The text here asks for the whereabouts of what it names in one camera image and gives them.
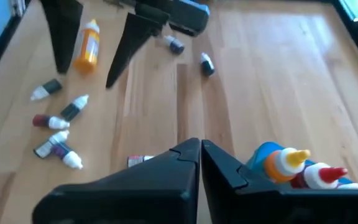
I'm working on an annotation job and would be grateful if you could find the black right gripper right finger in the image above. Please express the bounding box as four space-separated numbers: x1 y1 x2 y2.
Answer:
200 139 358 224

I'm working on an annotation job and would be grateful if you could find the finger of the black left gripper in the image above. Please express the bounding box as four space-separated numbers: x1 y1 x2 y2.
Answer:
39 0 84 75
105 12 170 90

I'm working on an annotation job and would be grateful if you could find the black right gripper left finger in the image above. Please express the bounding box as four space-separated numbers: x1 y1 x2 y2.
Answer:
32 138 202 224

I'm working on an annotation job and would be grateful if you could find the large yellow-tipped coloring bottle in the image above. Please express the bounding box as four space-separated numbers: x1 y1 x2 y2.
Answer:
263 147 312 184
73 18 101 75

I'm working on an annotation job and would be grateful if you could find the small dark blue coloring bottle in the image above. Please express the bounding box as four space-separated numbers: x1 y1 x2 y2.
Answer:
162 34 186 55

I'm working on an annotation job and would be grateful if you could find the small maroon bottle white label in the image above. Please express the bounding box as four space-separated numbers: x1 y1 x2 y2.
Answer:
127 154 155 169

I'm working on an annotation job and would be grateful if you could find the small black coloring bottle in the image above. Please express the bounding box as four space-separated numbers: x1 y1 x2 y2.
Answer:
200 52 216 77
60 94 90 122
30 78 63 102

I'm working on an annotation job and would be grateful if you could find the large red-tipped coloring bottle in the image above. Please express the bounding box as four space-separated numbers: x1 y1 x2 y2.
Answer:
290 162 349 190

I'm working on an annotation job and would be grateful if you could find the small purple coloring bottle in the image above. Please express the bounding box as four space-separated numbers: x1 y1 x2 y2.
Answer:
50 142 84 170

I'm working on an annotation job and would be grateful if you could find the small red coloring bottle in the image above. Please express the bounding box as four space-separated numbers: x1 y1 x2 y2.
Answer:
32 114 71 131

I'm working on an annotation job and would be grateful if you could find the small dark green coloring bottle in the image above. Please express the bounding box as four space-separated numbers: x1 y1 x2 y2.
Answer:
33 129 71 159

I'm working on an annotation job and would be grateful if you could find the blue plastic bin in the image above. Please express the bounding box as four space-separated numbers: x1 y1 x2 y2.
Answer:
246 141 354 189

